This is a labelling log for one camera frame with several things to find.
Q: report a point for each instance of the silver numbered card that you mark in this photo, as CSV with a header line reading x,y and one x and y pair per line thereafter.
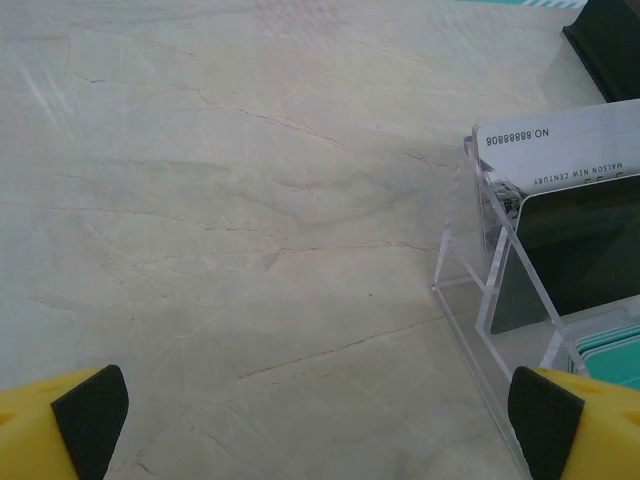
x,y
550,150

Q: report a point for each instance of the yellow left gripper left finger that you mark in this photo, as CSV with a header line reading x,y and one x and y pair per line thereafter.
x,y
30,430

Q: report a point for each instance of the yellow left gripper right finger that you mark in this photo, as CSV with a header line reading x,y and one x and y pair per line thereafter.
x,y
600,430

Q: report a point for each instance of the black VIP card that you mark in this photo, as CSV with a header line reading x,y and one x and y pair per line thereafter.
x,y
575,250

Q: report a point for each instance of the teal box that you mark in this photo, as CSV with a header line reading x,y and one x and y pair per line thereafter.
x,y
465,260

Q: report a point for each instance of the teal card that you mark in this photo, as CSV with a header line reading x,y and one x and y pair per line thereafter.
x,y
615,360

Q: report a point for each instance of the folding black chessboard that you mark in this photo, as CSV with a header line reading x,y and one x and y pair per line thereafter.
x,y
610,45

